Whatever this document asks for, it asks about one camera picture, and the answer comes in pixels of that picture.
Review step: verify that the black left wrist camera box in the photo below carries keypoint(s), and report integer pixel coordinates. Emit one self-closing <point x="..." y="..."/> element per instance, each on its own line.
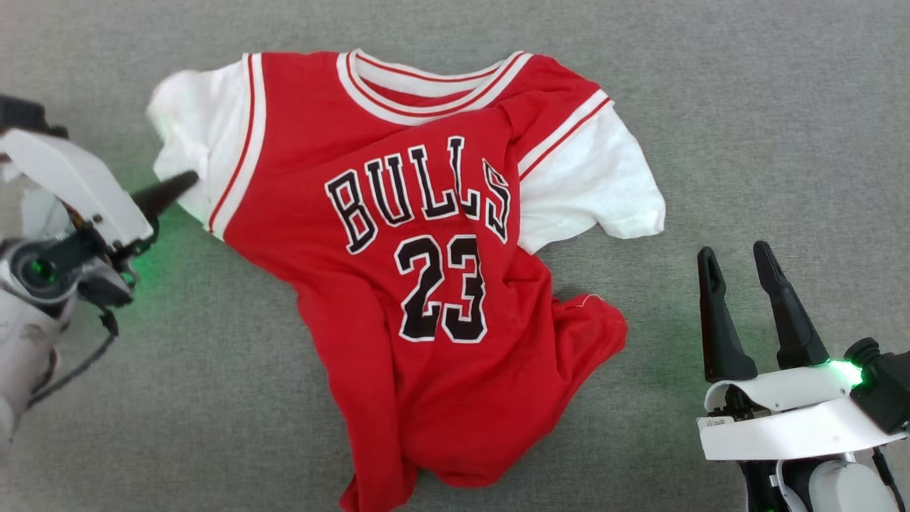
<point x="25" y="117"/>

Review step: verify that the red Bulls 23 jersey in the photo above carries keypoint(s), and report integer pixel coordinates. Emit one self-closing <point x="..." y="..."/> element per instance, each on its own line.
<point x="426" y="370"/>

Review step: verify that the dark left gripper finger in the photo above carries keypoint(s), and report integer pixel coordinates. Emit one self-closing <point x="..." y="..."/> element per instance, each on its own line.
<point x="165" y="193"/>

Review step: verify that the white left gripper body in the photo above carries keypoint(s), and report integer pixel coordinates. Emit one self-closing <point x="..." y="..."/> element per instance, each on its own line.
<point x="78" y="185"/>

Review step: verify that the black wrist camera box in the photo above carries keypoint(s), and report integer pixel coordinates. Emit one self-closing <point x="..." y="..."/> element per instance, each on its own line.
<point x="885" y="387"/>
<point x="25" y="117"/>

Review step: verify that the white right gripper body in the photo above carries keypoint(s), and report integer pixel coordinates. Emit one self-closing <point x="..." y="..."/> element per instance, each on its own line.
<point x="782" y="427"/>

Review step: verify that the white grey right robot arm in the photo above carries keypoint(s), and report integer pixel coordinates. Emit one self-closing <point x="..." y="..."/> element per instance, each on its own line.
<point x="832" y="491"/>

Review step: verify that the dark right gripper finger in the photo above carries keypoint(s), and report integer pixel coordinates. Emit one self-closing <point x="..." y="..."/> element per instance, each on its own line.
<point x="789" y="313"/>
<point x="719" y="327"/>

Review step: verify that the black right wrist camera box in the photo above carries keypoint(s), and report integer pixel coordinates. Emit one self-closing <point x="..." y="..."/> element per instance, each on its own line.
<point x="885" y="387"/>

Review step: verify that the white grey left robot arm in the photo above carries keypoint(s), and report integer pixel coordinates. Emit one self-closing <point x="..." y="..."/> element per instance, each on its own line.
<point x="21" y="341"/>

